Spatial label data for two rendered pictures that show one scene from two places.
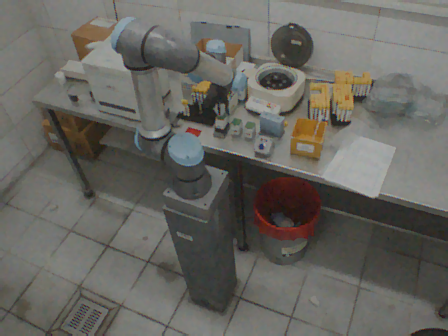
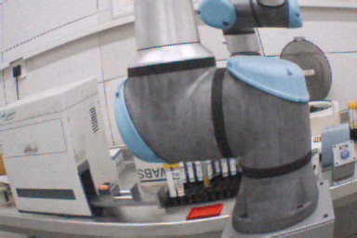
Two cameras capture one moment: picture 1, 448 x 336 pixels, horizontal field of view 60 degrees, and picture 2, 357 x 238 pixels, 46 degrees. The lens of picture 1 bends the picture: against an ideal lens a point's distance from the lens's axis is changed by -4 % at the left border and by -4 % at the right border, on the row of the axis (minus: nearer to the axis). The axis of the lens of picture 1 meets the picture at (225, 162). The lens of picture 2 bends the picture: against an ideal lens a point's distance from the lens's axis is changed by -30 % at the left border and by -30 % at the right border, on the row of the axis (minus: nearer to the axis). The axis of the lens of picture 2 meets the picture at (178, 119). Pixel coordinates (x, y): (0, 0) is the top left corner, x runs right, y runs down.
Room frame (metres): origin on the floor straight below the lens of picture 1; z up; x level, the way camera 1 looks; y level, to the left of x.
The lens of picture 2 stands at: (0.36, 0.44, 1.22)
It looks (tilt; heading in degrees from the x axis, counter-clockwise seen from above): 8 degrees down; 344
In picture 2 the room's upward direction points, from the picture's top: 10 degrees counter-clockwise
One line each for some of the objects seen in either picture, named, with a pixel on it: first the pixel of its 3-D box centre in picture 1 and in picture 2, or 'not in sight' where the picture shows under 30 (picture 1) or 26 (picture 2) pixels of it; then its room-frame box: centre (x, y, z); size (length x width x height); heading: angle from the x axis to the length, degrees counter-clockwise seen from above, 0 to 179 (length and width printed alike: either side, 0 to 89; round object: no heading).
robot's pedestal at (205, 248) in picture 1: (206, 251); not in sight; (1.01, 0.14, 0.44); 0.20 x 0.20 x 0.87; 62
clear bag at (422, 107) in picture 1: (427, 100); not in sight; (1.38, -0.96, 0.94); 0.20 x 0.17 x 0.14; 45
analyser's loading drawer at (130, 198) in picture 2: (158, 112); (116, 196); (1.49, 0.30, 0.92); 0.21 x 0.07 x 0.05; 62
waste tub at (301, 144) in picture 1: (308, 138); not in sight; (1.22, -0.36, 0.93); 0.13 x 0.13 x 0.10; 67
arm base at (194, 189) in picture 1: (191, 175); (279, 185); (1.00, 0.14, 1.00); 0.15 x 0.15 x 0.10
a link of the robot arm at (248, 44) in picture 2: not in sight; (242, 45); (1.39, 0.00, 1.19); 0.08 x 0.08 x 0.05
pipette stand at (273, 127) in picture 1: (271, 124); (336, 146); (1.33, -0.22, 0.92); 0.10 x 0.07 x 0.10; 54
